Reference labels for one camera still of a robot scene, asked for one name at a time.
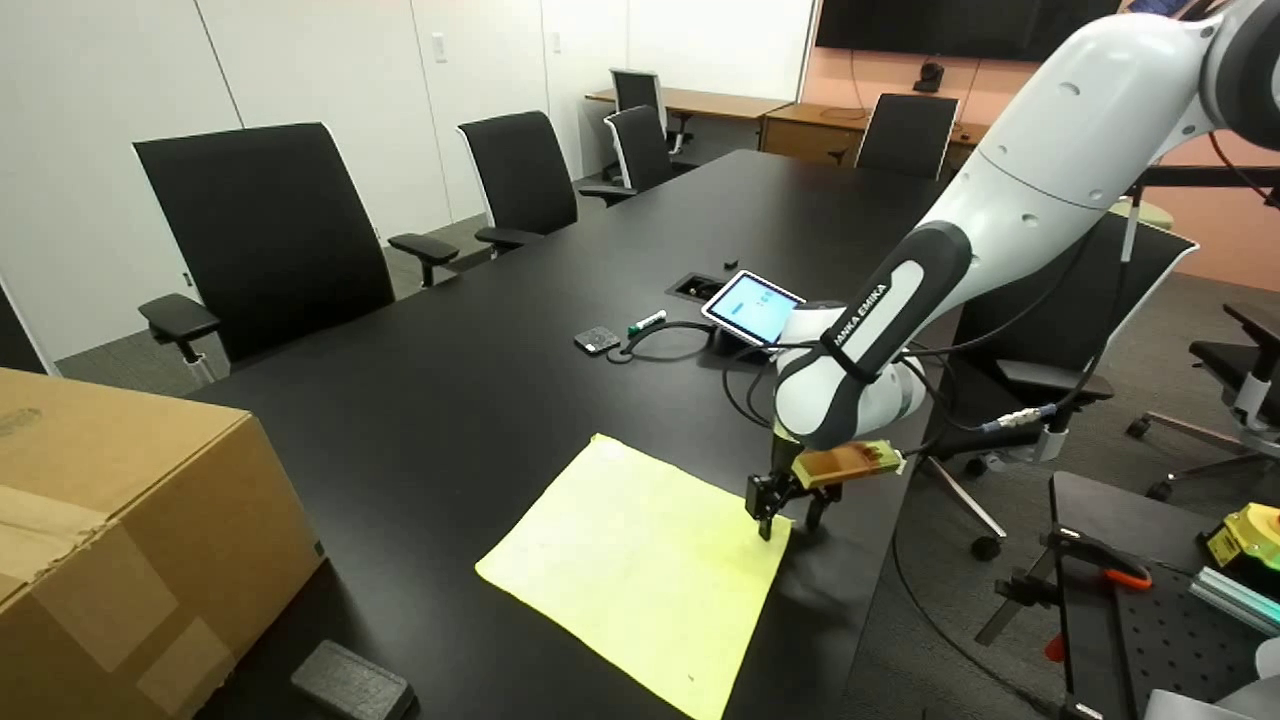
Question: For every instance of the yellow object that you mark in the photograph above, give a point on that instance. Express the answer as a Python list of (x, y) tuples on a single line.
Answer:
[(1249, 532)]

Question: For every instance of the light teal bar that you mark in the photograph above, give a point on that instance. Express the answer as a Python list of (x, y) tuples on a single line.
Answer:
[(1232, 600)]

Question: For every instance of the large cardboard box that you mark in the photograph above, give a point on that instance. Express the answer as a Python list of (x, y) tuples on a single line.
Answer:
[(121, 532)]

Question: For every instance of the small black device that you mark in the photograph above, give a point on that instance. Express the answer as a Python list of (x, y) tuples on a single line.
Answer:
[(931, 76)]

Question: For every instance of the yellow towel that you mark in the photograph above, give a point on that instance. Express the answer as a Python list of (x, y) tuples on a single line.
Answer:
[(641, 575)]

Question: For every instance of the black smartphone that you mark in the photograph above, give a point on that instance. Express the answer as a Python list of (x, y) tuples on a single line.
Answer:
[(599, 340)]

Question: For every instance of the white rimmed tablet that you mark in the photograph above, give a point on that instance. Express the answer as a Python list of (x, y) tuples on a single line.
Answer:
[(752, 307)]

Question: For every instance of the black chair with white frame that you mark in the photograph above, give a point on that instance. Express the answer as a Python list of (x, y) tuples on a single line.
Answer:
[(1122, 300)]

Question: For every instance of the large black office chair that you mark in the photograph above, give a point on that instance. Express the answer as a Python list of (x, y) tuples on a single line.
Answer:
[(264, 227)]

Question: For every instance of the black perforated breadboard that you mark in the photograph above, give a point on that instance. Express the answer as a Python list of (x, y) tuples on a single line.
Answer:
[(1174, 640)]

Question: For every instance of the wooden desk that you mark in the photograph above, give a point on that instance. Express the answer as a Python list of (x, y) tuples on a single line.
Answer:
[(704, 106)]

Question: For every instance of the grey pen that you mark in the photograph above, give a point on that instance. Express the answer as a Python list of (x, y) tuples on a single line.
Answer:
[(649, 322)]

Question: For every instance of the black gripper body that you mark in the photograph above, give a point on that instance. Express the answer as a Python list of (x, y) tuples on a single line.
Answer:
[(813, 492)]

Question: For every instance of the black wall television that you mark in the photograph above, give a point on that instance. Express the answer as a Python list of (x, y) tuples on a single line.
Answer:
[(962, 25)]

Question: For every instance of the white wall switch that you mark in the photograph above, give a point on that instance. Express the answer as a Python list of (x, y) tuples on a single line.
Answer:
[(438, 48)]

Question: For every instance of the wooden sideboard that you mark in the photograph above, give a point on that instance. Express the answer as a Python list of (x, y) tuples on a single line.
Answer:
[(813, 131)]

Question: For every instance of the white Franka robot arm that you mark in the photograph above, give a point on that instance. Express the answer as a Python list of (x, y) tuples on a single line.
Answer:
[(1064, 133)]

